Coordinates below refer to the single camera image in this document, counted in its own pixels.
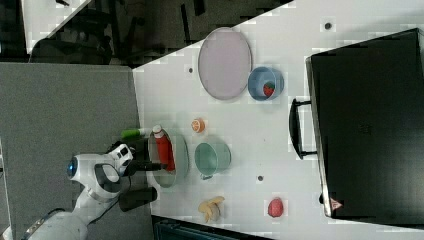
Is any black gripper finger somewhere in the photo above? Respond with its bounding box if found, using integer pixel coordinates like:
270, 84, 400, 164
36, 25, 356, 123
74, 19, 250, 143
137, 162, 167, 171

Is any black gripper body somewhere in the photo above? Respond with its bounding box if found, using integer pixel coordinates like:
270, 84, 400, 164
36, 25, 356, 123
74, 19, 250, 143
123, 161, 137, 177

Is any red ketchup bottle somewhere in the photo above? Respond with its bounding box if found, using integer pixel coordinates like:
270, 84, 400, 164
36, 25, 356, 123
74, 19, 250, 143
152, 125, 175, 172

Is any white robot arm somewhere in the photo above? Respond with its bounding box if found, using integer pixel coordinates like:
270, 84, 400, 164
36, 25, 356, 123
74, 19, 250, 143
19, 142, 164, 240

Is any green oval strainer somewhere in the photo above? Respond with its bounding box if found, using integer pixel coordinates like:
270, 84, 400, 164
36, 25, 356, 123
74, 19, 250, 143
146, 128, 190, 189

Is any black utensil holder cup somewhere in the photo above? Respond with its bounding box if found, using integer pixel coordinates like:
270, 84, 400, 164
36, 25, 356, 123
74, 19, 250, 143
127, 138, 150, 164

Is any black cylinder cup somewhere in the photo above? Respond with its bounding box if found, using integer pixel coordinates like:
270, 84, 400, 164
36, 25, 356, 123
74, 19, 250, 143
119, 187, 158, 212

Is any green mug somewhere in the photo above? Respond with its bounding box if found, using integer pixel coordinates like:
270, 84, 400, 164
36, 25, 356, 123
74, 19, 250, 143
194, 142, 231, 180

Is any orange slice toy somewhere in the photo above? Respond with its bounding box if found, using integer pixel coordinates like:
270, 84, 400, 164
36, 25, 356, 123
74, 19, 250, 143
191, 118, 205, 133

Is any yellow banana toy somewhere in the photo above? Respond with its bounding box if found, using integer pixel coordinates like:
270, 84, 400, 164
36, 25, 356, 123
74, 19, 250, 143
198, 196, 225, 223

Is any grey round plate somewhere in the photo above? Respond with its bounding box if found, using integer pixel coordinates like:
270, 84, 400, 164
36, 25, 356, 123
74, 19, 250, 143
198, 27, 252, 100

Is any pink round fruit toy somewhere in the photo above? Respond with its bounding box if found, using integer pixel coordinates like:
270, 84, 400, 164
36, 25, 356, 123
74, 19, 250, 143
268, 198, 284, 218

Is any blue bowl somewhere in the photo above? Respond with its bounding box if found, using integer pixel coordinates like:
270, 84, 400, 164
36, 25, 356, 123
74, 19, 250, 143
247, 66, 284, 101

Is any red strawberry toy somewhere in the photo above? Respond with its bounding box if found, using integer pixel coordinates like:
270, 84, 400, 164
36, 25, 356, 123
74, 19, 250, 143
263, 82, 275, 97

